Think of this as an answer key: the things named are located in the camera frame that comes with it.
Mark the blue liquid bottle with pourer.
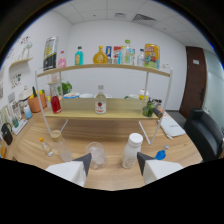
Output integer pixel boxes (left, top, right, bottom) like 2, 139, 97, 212
154, 144, 170, 161

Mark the glass jar with wooden lid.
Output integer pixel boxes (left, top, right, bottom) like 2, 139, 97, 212
49, 129, 74, 163

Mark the clear bottle orange cap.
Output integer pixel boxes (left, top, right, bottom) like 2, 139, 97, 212
39, 137, 54, 158

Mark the large white milk bottle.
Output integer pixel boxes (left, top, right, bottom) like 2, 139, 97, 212
121, 132, 144, 170

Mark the clear glass cup with ice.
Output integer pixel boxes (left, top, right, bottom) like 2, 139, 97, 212
85, 141, 108, 170

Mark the white notebook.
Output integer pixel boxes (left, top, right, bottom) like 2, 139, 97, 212
159, 114, 187, 138

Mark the black armchair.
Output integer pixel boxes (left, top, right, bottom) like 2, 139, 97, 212
183, 108, 224, 163

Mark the green glass jar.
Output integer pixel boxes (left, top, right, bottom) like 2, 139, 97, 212
142, 99, 155, 118

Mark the red liquid bottle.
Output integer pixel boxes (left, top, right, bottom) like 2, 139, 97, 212
49, 87, 63, 115

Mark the white kitchen scale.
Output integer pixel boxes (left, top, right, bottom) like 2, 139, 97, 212
11, 118, 28, 136

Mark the small blue white container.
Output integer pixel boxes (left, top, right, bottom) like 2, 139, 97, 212
23, 104, 33, 120

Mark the black kettle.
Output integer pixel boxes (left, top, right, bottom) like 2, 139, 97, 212
0, 122, 14, 146

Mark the clear bottle red label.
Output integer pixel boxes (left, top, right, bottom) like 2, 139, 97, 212
94, 84, 108, 115

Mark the white blue plate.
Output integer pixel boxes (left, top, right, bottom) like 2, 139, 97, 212
63, 92, 81, 100

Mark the white bottle orange cap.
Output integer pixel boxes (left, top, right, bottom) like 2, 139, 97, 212
138, 88, 150, 101

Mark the green potted plant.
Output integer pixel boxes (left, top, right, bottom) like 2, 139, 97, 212
57, 81, 73, 97

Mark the white countertop appliance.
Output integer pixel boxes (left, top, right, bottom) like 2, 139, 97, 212
18, 85, 34, 101

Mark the brown door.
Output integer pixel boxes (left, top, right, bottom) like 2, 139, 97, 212
179, 45, 209, 119

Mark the small pink bottle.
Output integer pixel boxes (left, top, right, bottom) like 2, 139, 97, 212
57, 50, 68, 69

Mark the clear bottle blue cap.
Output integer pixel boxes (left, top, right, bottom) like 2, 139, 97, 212
136, 48, 146, 68

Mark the yellow printed can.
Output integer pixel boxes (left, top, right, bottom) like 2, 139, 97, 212
143, 43, 161, 70

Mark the teal liquid bottle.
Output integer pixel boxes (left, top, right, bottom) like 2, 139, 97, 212
74, 45, 84, 66

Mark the round amber liquor bottle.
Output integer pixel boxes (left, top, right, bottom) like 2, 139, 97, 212
92, 45, 109, 65

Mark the tall silver black can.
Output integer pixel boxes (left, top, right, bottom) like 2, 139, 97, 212
42, 35, 59, 72

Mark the clear bottle green cap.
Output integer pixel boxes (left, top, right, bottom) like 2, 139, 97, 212
120, 39, 134, 66

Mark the white vase decoration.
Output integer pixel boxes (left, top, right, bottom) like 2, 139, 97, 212
20, 39, 34, 60

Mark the ceiling air vent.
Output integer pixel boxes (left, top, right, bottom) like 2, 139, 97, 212
132, 13, 158, 23

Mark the white frame wooden shelf rack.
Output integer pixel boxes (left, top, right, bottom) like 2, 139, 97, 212
34, 63, 174, 146

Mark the wooden wall shelf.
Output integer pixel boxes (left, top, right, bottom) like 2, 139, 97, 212
8, 57, 34, 69

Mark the red wall poster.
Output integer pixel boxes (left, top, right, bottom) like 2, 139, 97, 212
112, 45, 122, 64

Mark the blue wall poster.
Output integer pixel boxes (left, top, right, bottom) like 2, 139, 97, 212
105, 45, 113, 64

